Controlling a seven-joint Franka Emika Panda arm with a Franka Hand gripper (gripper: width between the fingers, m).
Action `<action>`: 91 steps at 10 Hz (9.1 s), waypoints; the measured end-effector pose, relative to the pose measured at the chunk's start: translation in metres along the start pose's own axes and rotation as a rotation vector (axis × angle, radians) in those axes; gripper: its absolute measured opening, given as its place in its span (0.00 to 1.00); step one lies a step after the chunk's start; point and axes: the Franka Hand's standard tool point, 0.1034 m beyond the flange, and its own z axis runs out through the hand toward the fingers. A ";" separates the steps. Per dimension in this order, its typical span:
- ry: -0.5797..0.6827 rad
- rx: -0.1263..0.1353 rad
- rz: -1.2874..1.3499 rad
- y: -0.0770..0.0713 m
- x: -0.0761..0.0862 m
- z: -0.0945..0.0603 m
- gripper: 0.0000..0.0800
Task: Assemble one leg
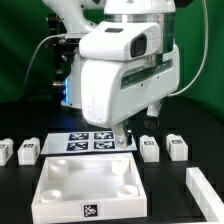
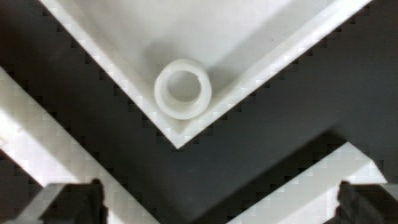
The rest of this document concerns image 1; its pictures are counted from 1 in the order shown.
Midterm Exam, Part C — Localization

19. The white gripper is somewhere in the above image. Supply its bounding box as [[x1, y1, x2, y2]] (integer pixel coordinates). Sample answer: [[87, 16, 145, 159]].
[[81, 45, 180, 149]]

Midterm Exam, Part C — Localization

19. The white square tabletop tray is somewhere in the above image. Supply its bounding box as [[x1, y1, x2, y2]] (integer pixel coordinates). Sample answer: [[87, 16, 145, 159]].
[[31, 153, 147, 224]]

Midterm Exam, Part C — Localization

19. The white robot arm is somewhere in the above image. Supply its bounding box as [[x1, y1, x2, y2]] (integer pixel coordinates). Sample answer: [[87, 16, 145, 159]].
[[43, 0, 180, 148]]

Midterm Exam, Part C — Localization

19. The white tag sheet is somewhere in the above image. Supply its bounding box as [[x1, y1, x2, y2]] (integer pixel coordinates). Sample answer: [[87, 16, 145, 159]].
[[42, 131, 137, 155]]

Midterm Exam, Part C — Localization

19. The white L-shaped obstacle bar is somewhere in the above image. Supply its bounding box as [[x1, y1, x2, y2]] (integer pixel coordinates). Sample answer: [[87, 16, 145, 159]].
[[186, 167, 224, 224]]

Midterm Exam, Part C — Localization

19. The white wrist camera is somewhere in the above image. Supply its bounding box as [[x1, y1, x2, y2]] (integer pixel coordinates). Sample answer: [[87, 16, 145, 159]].
[[79, 22, 161, 61]]

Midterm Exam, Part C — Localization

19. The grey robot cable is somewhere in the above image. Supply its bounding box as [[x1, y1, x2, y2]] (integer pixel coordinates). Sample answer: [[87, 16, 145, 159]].
[[168, 0, 209, 98]]

